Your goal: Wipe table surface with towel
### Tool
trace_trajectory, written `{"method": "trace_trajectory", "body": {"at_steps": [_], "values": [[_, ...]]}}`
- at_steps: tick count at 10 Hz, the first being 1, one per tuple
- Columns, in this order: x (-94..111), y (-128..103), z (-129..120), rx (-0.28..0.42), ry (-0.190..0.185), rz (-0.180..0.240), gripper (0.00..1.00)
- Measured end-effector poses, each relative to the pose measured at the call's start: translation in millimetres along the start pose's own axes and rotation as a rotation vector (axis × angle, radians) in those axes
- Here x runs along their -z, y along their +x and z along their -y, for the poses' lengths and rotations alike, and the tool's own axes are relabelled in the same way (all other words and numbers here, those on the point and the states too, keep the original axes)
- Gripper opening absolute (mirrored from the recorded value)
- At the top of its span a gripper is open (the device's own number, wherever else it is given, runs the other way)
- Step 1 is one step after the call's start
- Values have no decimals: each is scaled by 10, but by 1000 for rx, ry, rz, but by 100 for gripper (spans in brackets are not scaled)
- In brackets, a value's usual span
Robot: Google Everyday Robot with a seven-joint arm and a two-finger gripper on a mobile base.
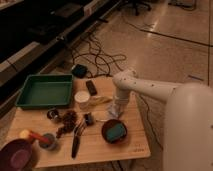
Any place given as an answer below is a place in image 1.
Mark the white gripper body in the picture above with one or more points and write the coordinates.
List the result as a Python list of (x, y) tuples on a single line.
[(121, 97)]

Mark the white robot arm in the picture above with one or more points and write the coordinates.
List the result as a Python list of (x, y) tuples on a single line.
[(188, 124)]

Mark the black remote control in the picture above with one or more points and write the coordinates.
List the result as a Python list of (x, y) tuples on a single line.
[(91, 88)]

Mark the dark bowl with teal sponge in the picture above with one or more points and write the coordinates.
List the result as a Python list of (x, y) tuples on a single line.
[(114, 131)]

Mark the white round lidded container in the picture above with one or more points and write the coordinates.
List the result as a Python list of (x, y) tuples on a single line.
[(82, 98)]

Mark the black binder clip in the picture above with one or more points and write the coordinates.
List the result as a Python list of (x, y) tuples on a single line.
[(89, 119)]

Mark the black power adapter box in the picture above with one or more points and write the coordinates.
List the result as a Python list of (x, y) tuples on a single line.
[(79, 71)]

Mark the small black round cup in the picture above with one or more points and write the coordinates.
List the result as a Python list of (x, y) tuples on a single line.
[(53, 115)]

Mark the green plastic tray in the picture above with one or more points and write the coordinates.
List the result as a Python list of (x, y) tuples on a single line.
[(45, 91)]

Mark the grey cup with red utensil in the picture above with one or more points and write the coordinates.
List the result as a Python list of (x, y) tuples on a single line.
[(46, 141)]

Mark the office chair base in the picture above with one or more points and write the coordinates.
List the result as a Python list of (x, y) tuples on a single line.
[(135, 4)]

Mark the yellow ball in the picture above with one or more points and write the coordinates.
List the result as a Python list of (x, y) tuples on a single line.
[(24, 134)]

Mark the purple bowl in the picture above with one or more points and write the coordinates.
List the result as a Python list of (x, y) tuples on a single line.
[(15, 155)]

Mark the yellow handled brush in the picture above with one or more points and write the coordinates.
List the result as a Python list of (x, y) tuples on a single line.
[(99, 100)]

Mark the black handled tool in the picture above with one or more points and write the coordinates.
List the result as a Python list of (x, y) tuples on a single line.
[(76, 139)]

